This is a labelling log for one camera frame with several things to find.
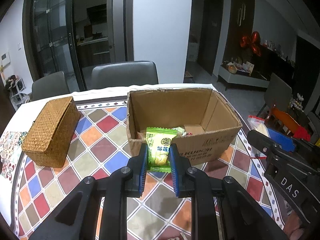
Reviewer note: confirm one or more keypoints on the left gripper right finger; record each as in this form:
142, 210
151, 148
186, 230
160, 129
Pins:
220, 208

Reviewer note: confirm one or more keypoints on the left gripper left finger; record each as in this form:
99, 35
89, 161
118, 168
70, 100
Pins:
96, 208

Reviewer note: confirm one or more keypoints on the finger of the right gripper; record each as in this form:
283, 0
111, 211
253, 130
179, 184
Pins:
291, 144
305, 163

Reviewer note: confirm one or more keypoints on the light green cake packet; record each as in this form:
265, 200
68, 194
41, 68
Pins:
180, 131

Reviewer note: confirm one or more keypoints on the green pistachio candy packet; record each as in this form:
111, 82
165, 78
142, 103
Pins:
159, 141

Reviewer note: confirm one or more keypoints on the clear red cracker packet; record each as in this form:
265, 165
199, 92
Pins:
258, 130

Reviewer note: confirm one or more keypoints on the person's right hand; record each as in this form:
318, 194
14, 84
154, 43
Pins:
293, 227

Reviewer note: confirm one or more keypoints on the red garment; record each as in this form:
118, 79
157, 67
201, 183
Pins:
302, 133

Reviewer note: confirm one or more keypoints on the red wooden chair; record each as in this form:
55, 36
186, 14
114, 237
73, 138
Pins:
286, 120

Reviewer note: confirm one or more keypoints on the grey chair right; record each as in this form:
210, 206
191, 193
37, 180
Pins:
278, 93

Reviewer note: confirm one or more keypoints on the grey chair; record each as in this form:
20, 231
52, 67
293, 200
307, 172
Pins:
123, 74
49, 86
278, 93

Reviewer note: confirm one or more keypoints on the colourful diamond table mat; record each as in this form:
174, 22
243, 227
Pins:
97, 169

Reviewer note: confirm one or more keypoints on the woven rattan box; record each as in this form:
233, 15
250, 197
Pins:
50, 135

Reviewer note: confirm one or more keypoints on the brown cardboard box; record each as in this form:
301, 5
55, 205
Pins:
209, 120

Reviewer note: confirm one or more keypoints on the white low bench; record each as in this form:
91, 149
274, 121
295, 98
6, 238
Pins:
236, 80

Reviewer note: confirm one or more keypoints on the patterned floral placemat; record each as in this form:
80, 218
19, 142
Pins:
11, 148

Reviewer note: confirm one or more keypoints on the red foil balloon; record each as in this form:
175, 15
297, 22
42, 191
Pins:
252, 42

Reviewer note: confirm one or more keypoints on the grey chair left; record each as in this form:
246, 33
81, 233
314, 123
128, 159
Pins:
49, 86

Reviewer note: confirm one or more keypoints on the white shoe rack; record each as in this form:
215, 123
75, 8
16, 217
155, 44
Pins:
18, 92

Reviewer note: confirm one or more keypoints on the grey chair centre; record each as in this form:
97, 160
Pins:
123, 74

